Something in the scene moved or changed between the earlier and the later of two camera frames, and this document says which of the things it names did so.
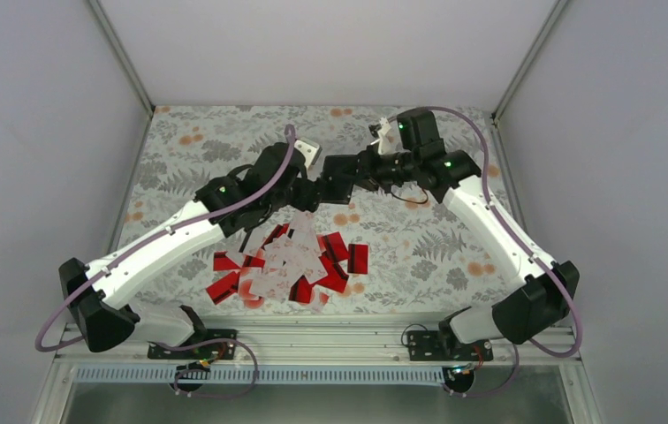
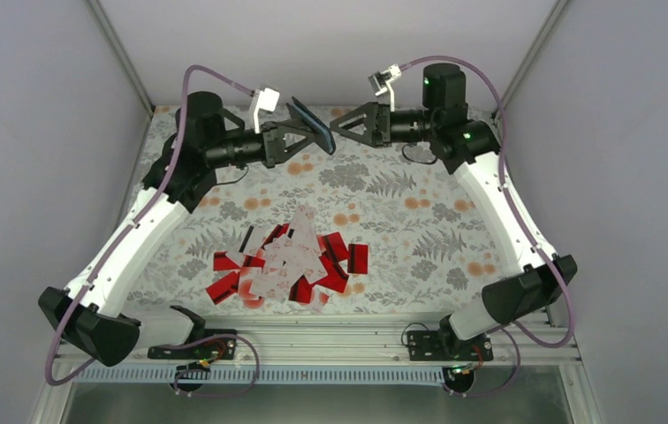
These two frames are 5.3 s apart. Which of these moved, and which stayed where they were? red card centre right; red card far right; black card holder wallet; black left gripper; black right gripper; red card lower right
Moved: black left gripper; black right gripper; black card holder wallet
Stayed: red card far right; red card centre right; red card lower right
